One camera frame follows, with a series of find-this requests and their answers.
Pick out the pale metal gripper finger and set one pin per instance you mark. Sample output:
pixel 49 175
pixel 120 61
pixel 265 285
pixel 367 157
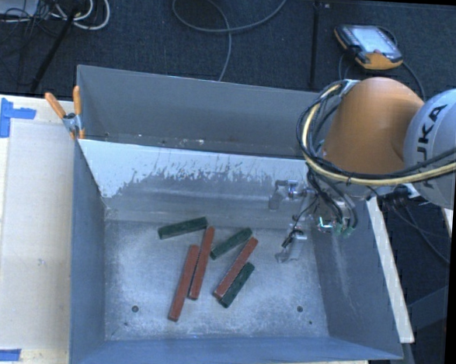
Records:
pixel 291 250
pixel 279 196

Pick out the red-brown flat block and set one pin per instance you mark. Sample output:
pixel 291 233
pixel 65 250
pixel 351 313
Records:
pixel 237 266
pixel 202 263
pixel 184 283

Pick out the dark green flat block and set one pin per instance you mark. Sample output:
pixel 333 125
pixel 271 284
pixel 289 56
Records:
pixel 231 243
pixel 182 228
pixel 238 284

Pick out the grey metal bin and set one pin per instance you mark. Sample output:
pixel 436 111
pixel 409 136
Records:
pixel 158 289

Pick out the pale wood flat board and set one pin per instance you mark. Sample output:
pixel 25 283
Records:
pixel 34 222

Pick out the black cylinder on white bracket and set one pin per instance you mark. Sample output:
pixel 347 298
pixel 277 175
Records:
pixel 400 196

